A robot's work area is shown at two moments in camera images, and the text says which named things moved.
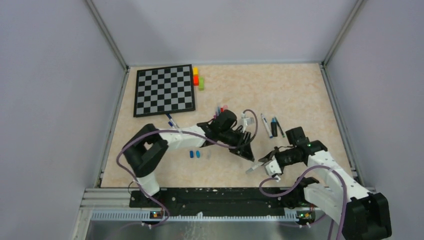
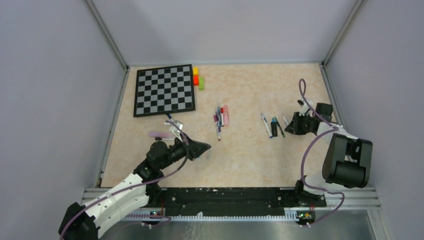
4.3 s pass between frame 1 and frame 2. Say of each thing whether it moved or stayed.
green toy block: stayed
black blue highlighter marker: stayed
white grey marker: moved
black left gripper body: moved
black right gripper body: moved
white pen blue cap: stayed
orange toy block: stayed
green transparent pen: stayed
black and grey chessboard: stayed
